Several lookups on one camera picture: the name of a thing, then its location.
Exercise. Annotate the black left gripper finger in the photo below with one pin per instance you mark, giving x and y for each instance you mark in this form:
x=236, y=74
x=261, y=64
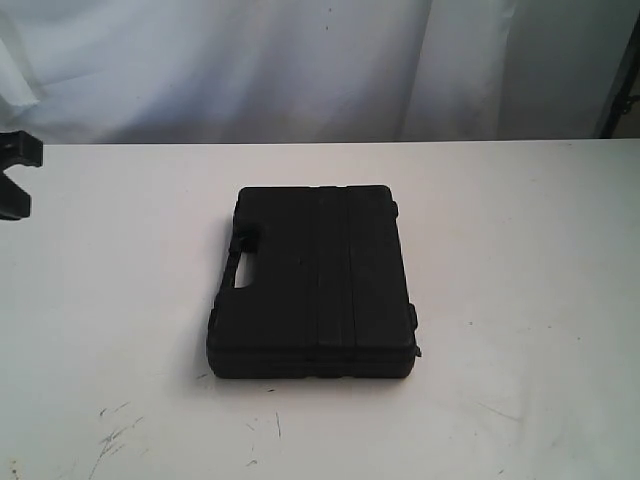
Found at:
x=15, y=203

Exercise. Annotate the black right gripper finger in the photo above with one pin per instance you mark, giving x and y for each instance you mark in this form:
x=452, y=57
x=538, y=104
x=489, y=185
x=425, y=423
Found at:
x=20, y=148

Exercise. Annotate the black plastic tool case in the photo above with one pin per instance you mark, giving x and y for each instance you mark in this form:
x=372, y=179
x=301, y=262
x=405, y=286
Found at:
x=314, y=285

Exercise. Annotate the white backdrop curtain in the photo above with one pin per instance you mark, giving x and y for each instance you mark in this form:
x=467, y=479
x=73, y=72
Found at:
x=309, y=71

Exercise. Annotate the black stand pole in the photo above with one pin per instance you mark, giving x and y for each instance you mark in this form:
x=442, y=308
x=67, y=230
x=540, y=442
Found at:
x=621, y=99

